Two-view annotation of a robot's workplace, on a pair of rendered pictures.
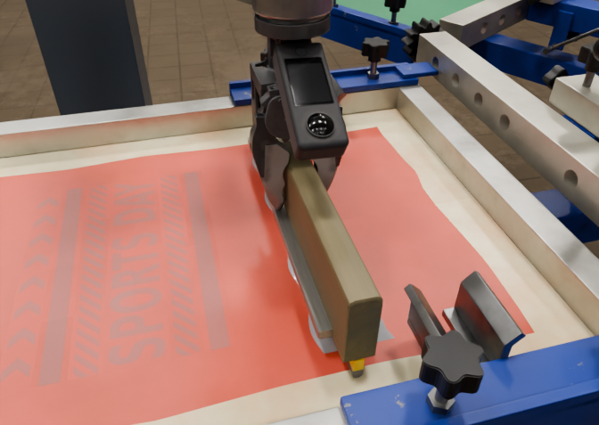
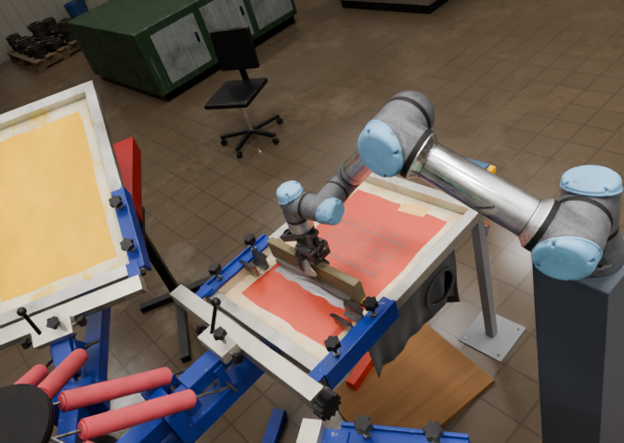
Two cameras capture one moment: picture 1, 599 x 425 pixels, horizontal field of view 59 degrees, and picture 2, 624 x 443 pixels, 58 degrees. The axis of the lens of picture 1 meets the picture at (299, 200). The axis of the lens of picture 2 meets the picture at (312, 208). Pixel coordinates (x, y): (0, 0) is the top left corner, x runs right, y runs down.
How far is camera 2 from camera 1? 2.00 m
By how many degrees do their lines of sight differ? 104
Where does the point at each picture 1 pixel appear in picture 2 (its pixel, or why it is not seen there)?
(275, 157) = not seen: hidden behind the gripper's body
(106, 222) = (378, 246)
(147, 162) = (397, 269)
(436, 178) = (286, 332)
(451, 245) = (269, 305)
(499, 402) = (243, 255)
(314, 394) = not seen: hidden behind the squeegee
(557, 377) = (233, 267)
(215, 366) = not seen: hidden behind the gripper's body
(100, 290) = (354, 235)
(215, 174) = (367, 281)
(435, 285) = (269, 290)
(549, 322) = (238, 297)
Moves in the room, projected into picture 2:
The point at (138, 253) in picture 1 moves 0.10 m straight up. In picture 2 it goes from (357, 246) to (350, 225)
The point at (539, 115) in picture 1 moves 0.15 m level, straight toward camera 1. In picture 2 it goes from (243, 338) to (245, 299)
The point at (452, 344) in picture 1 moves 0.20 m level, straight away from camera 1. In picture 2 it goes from (249, 238) to (250, 279)
